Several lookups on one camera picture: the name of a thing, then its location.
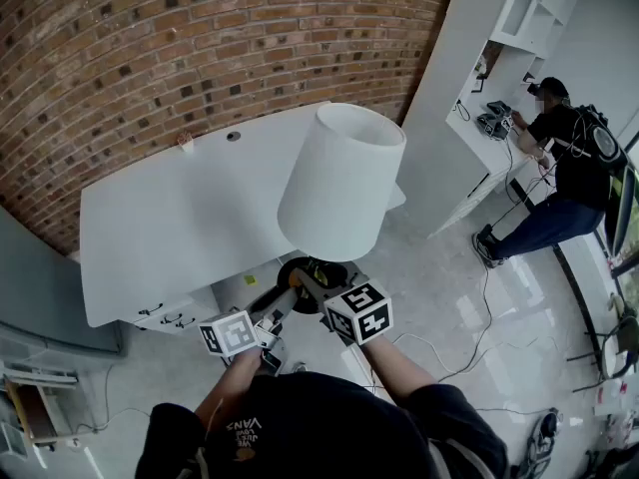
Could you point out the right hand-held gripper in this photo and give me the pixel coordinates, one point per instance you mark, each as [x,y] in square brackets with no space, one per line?
[357,312]

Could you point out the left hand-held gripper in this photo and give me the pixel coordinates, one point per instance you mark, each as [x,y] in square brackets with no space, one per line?
[227,335]

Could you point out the white shade table lamp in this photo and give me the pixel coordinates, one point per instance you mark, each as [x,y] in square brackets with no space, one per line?
[339,182]

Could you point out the person's right forearm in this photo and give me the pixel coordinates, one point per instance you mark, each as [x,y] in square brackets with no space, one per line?
[394,372]

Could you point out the person's left forearm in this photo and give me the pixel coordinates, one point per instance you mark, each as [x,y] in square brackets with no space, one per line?
[234,382]

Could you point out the white desk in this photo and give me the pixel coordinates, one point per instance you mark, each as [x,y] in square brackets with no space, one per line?
[190,207]

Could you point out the white shelving unit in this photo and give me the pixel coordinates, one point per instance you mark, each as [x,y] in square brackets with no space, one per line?
[449,93]

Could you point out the yellow sticker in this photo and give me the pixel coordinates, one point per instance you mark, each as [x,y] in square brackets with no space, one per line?
[250,280]

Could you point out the white drawer unit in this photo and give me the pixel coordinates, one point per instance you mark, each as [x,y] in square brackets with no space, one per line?
[172,312]

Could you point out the person's black t-shirt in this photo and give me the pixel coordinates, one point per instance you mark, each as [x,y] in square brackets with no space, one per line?
[319,427]

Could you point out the small potted plant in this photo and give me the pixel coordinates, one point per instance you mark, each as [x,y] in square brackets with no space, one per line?
[186,143]

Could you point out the black headset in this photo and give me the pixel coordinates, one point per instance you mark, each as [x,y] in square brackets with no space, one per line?
[546,427]

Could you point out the pile of wooden boards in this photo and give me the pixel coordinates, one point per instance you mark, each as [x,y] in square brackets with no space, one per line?
[30,407]

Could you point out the white and red papers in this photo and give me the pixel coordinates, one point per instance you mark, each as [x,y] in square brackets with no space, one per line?
[616,399]

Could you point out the black window frame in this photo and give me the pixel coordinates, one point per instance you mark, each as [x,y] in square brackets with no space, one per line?
[576,292]

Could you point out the small black picture frame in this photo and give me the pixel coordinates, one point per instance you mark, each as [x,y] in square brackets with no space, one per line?
[478,85]

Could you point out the black metal frame chair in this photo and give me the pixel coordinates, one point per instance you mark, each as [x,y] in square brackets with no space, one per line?
[616,342]

